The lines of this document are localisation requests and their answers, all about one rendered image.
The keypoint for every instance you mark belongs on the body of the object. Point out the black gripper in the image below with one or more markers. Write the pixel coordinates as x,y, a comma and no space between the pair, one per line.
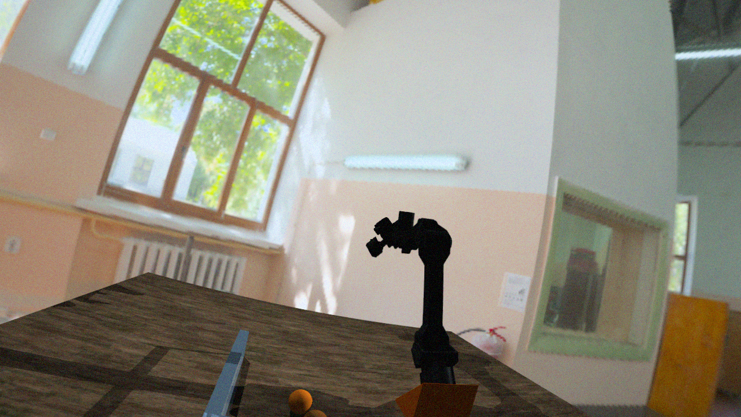
376,248

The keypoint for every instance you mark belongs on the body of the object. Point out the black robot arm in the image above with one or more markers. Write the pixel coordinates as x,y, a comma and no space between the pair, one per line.
431,349

